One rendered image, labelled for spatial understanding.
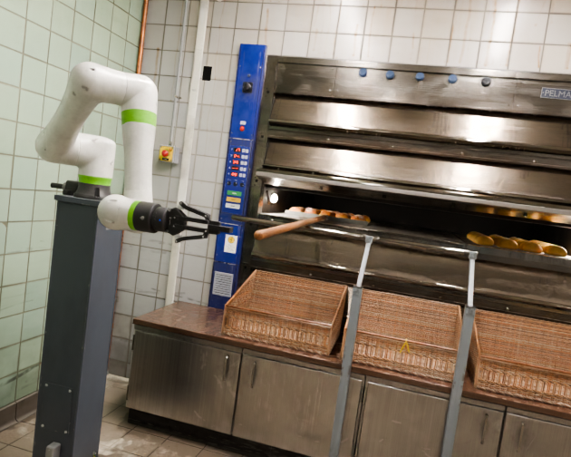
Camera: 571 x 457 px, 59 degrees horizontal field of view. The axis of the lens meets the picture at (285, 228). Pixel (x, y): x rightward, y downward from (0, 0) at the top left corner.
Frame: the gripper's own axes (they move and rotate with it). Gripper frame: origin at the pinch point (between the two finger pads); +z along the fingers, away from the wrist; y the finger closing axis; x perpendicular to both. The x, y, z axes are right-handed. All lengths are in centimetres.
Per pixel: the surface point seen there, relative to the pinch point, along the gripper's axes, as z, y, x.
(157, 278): -94, 52, -147
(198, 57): -83, -86, -145
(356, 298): 35, 30, -85
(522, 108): 101, -72, -146
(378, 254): 39, 15, -147
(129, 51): -124, -84, -136
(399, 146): 42, -46, -146
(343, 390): 35, 72, -85
